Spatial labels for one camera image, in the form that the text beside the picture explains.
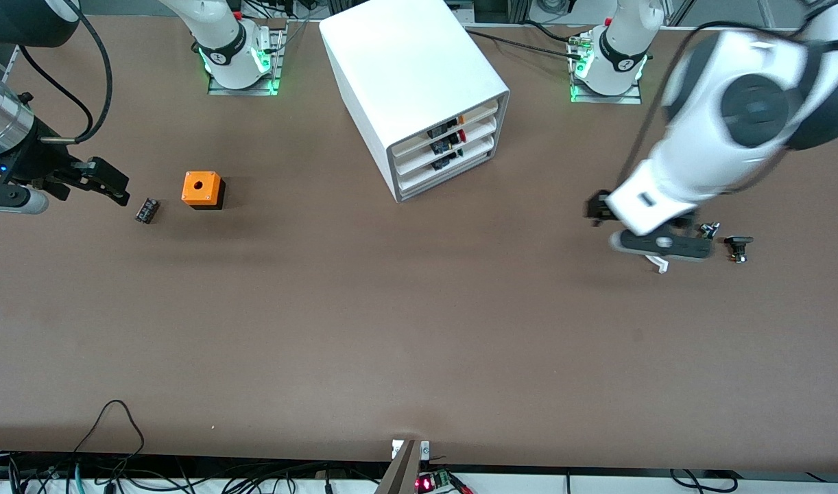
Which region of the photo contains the small black button part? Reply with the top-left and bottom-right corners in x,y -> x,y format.
724,235 -> 754,264

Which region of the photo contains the white drawer with red button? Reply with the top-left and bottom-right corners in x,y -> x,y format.
394,115 -> 499,172

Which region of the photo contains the white drawer with orange button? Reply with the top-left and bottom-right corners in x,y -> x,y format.
392,96 -> 501,155

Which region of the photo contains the red push button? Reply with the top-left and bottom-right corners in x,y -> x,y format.
431,130 -> 466,155

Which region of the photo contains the white drawer cabinet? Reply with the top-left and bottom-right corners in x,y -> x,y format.
319,0 -> 511,203

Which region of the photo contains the orange box with hole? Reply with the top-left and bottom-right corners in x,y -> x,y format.
181,171 -> 226,211

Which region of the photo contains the circuit board with red light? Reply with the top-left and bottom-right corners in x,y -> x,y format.
416,470 -> 471,494

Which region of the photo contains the black cable on table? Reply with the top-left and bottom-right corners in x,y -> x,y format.
464,29 -> 591,57

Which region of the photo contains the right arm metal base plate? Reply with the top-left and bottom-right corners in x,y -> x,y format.
208,19 -> 287,96

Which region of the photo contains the black looped cable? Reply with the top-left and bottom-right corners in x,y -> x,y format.
73,400 -> 145,457

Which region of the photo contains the black curled cable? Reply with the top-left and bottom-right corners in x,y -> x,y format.
669,469 -> 735,493

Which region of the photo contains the brown angled bracket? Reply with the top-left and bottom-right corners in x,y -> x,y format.
374,439 -> 420,494

